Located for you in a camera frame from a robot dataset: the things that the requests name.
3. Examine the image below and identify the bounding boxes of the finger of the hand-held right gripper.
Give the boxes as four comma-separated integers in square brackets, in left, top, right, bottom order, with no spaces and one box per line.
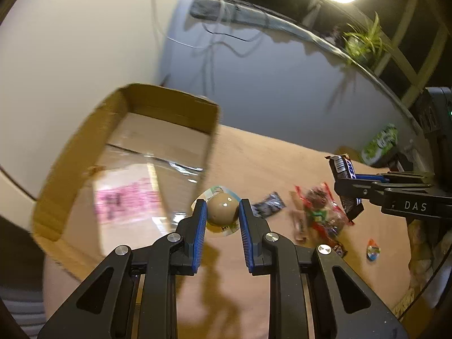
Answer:
[334,177,452,217]
[356,170,434,185]

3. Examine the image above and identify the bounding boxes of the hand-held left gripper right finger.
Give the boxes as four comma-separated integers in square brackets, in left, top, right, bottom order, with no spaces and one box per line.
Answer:
[239,199,410,339]

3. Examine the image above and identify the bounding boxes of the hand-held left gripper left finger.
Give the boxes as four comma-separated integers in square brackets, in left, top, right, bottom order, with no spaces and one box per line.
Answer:
[37,199,209,339]

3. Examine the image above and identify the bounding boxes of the egg-shaped chocolate snack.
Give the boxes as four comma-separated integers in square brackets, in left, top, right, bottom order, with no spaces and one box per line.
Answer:
[192,184,242,235]

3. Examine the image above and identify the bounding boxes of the black chocolate bar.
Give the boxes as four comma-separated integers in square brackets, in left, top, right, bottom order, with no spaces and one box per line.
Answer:
[325,153,365,226]

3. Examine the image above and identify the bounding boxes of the cardboard box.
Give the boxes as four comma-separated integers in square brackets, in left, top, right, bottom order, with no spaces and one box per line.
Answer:
[32,83,221,280]

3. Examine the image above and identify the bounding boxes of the green and white packet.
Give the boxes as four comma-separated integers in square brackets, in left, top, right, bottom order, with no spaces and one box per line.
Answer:
[361,123,399,166]

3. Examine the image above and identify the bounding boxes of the small black snack packet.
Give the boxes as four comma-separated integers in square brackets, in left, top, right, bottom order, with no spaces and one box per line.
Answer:
[251,192,286,220]

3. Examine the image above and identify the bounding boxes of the red candy bag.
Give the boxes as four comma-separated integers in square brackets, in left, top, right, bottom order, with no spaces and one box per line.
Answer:
[294,182,355,246]

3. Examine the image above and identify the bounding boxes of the brown snack bar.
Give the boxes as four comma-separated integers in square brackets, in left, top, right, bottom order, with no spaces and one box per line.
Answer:
[290,191,310,244]

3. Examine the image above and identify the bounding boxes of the small dark chocolate piece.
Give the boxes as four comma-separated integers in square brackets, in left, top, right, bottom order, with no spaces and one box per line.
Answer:
[328,242,348,258]

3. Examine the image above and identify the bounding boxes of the small egg-shaped snack packet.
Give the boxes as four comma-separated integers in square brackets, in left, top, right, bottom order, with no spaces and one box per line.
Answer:
[365,238,381,262]

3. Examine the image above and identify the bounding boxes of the lace cloth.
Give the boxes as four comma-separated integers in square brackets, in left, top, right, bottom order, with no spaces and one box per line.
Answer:
[408,219,437,290]

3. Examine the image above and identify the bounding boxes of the green potted plant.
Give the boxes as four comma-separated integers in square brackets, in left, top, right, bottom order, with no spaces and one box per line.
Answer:
[341,11,393,68]

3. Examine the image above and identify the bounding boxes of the grey stone window sill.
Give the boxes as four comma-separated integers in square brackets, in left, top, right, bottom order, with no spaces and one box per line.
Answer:
[190,0,424,122]

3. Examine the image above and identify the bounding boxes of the white window frame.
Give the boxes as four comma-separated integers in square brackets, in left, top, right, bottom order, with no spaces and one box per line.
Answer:
[371,0,452,108]

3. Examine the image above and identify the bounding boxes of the black cable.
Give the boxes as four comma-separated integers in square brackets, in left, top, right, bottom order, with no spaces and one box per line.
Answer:
[203,21,262,58]

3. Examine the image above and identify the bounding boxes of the white cable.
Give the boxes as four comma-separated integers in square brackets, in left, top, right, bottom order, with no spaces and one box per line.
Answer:
[150,0,199,49]

